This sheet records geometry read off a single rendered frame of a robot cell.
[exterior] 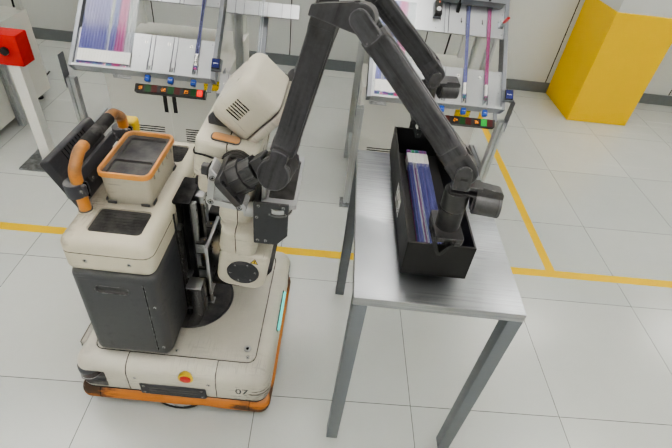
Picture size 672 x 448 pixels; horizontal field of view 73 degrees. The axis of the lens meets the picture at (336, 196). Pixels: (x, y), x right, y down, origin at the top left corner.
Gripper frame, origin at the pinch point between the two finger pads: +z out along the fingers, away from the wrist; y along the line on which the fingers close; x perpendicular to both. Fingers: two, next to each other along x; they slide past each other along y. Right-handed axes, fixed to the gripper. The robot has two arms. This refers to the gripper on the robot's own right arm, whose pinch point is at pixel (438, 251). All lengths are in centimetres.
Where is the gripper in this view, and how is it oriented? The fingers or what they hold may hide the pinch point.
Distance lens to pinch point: 117.1
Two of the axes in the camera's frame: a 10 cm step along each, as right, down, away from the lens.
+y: 0.4, -6.1, 7.9
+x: -10.0, -0.9, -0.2
